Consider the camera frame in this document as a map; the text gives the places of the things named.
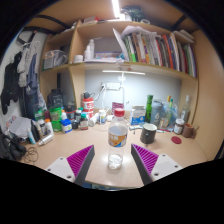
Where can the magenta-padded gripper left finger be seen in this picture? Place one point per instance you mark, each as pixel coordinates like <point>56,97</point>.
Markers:
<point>80,161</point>

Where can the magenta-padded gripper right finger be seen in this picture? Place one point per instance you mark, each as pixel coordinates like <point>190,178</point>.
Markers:
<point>148,160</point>

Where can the clear red-capped water bottle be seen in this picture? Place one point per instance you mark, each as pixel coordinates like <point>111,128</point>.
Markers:
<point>117,136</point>

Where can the black mug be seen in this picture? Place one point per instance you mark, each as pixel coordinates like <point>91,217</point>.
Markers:
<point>147,134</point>

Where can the flat round red coaster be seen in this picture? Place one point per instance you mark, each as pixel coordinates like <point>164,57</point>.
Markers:
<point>176,139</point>

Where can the light blue hairbrush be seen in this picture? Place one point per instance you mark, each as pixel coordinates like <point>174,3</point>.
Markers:
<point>135,127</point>

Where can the white tub with blue lid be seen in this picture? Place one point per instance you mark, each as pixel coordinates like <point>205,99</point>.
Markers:
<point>66,126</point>

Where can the dark bottle with red label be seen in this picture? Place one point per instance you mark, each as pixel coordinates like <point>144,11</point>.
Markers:
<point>84,122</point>

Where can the white spray can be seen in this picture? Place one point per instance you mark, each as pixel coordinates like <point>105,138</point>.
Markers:
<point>45,140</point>

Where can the small jar with white lid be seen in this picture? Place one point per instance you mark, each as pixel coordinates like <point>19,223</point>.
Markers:
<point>179,126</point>

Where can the blue and white carton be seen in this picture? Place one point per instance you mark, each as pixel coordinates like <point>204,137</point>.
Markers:
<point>137,115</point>

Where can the white bottle with orange cap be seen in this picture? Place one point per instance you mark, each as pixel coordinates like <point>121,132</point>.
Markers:
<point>49,127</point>

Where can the brown mug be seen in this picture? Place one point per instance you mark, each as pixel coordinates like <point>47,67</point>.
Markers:
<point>188,131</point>

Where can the white bottle with blue label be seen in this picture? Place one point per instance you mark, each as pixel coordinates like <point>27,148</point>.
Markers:
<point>102,117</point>

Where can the clear bottle with gold cap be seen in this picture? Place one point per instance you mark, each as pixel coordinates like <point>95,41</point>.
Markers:
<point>168,113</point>

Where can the green container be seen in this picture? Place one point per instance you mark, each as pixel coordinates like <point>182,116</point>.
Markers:
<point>55,116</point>

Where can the green glass bottle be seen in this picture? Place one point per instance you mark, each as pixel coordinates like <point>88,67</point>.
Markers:
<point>149,108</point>

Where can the red and white canister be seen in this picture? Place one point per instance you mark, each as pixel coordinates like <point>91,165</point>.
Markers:
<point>88,105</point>

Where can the pink box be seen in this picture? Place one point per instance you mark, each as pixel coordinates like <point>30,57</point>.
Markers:
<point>117,106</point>

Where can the white paper sheet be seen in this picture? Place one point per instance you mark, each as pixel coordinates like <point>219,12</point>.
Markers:
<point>20,126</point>

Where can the black bag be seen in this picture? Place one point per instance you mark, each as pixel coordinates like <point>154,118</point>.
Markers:
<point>10,148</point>

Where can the blue denim hanging garment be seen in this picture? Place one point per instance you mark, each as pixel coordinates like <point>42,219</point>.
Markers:
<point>32,91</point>

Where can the white desk lamp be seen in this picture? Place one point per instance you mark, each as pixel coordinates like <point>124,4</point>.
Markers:
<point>123,72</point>

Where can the black hanging garment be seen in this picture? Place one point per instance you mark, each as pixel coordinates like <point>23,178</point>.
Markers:
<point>10,86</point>

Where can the grey hanging garment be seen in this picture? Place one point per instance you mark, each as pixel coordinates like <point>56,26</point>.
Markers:
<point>26,66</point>

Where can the white tube ceiling light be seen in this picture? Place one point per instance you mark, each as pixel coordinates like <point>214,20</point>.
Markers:
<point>115,8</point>

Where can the white wall power strip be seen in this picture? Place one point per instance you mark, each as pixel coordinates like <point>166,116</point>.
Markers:
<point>112,86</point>

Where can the black metal frame bar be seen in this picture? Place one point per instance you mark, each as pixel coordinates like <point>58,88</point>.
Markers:
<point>50,20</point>

